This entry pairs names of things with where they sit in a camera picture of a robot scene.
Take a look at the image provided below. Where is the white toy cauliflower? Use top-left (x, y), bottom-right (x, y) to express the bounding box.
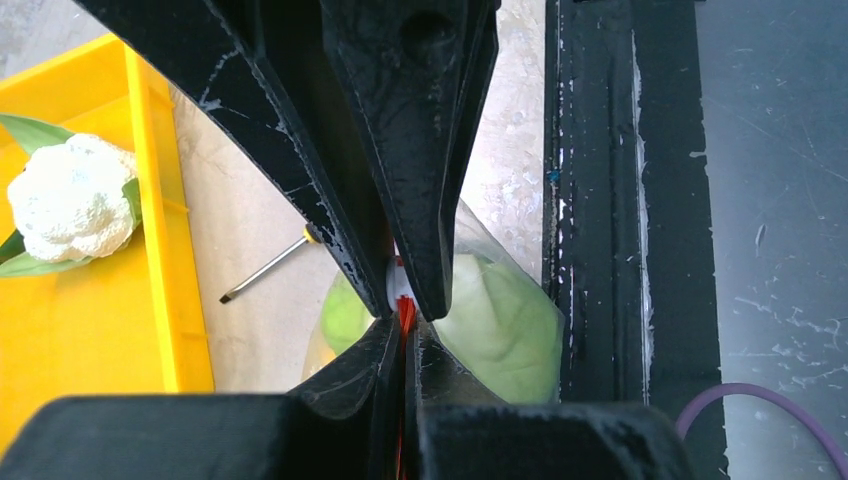
top-left (1, 114), bottom-right (142, 278)

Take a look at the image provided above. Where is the yellow black screwdriver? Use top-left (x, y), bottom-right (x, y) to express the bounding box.
top-left (218, 223), bottom-right (322, 304)

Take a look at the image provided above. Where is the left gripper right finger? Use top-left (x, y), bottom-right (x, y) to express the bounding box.
top-left (405, 323), bottom-right (504, 479)

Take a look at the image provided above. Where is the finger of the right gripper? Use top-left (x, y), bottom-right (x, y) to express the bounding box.
top-left (321, 1), bottom-right (499, 321)
top-left (83, 1), bottom-right (391, 318)

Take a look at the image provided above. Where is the clear orange zip bag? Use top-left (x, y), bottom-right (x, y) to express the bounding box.
top-left (301, 198), bottom-right (568, 407)

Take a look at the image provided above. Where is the green toy cabbage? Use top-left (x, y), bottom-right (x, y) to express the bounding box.
top-left (433, 254), bottom-right (563, 404)

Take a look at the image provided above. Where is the yellow plastic bin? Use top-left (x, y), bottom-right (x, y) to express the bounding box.
top-left (1, 34), bottom-right (214, 447)

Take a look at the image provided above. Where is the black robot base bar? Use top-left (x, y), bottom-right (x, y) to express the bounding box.
top-left (541, 0), bottom-right (730, 480)

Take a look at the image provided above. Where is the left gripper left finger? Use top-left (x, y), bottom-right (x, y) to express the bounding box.
top-left (288, 319), bottom-right (402, 479)

